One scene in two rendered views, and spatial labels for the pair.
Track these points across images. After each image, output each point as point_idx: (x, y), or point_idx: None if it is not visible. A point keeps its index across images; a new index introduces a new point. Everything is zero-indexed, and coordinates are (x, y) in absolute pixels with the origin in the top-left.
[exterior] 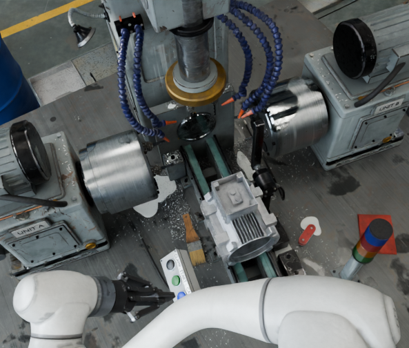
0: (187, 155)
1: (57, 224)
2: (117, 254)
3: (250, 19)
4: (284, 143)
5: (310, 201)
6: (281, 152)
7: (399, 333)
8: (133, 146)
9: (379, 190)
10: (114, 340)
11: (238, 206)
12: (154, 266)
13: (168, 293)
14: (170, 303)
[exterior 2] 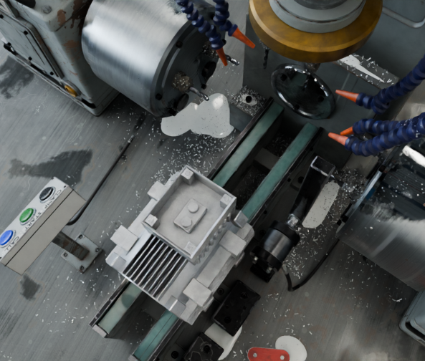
0: (264, 114)
1: (23, 23)
2: (94, 130)
3: None
4: (357, 236)
5: (329, 331)
6: (345, 240)
7: None
8: (173, 21)
9: None
10: None
11: (177, 230)
12: (101, 180)
13: None
14: (67, 230)
